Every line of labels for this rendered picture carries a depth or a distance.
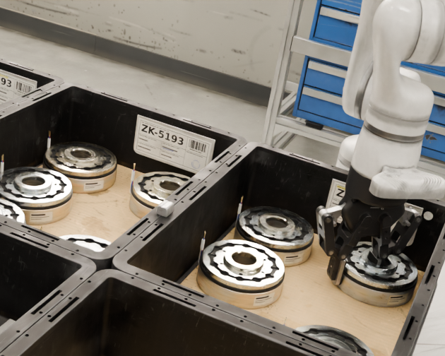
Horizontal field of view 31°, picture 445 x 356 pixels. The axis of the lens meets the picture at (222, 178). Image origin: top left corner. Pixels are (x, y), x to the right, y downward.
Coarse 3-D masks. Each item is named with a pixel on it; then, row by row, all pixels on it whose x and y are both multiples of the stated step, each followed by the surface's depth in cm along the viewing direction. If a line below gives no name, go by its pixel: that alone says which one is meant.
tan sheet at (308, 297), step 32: (320, 256) 108; (192, 288) 97; (288, 288) 100; (320, 288) 101; (416, 288) 105; (288, 320) 94; (320, 320) 95; (352, 320) 96; (384, 320) 97; (384, 352) 92
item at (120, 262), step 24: (264, 144) 113; (336, 168) 110; (192, 192) 97; (168, 216) 91; (144, 240) 87; (120, 264) 81; (432, 264) 91; (168, 288) 78; (432, 288) 86; (240, 312) 77; (408, 312) 81; (288, 336) 75; (312, 336) 75; (408, 336) 78
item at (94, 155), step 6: (66, 150) 116; (72, 150) 116; (78, 150) 117; (84, 150) 117; (90, 150) 117; (66, 156) 114; (72, 156) 114; (90, 156) 117; (96, 156) 116; (78, 162) 114; (84, 162) 114; (90, 162) 114
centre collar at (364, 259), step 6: (366, 252) 104; (360, 258) 103; (366, 258) 102; (390, 258) 103; (366, 264) 101; (372, 264) 101; (390, 264) 102; (396, 264) 102; (372, 270) 101; (378, 270) 101; (384, 270) 101; (390, 270) 101
